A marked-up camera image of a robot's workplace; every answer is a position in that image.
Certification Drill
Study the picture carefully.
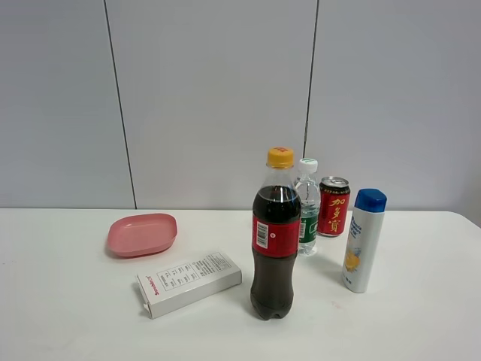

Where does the white cardboard box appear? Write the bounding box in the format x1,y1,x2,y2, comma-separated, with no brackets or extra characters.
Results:
136,251,243,320

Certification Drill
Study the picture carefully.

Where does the pink plastic dish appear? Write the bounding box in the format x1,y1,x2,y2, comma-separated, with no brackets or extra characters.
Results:
106,213,177,258

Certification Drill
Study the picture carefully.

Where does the water bottle green label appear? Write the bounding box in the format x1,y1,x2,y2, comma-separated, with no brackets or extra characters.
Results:
295,158,321,256

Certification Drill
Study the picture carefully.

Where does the cola bottle yellow cap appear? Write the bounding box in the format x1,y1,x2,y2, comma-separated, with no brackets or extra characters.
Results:
250,147,301,320

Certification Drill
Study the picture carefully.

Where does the red herbal tea can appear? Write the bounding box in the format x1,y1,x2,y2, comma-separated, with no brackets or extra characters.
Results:
317,176,350,237

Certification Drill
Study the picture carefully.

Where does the white shampoo bottle blue cap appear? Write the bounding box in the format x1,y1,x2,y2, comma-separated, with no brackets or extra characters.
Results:
342,188,387,293

